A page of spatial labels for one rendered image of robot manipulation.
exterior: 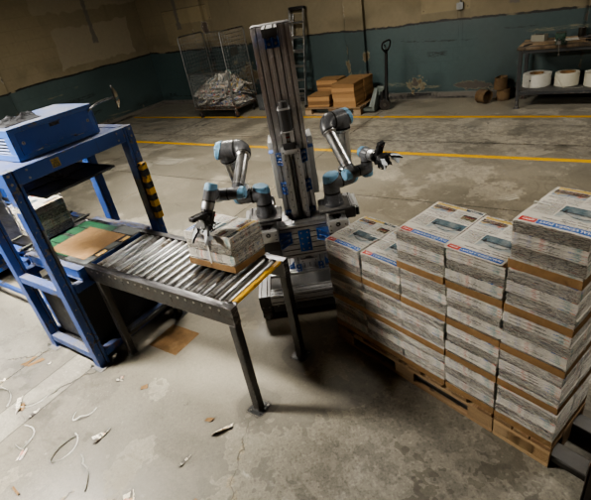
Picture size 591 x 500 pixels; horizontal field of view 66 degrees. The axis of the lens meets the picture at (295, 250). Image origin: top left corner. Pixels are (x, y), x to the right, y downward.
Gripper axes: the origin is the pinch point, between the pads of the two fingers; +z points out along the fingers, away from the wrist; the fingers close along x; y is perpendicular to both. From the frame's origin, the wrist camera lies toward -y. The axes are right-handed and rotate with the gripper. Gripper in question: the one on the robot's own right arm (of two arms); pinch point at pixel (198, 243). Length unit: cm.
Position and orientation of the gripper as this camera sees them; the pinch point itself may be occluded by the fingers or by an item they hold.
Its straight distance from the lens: 264.2
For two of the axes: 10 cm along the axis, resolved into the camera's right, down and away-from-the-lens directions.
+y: 5.4, 0.7, 8.4
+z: -1.6, 9.9, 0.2
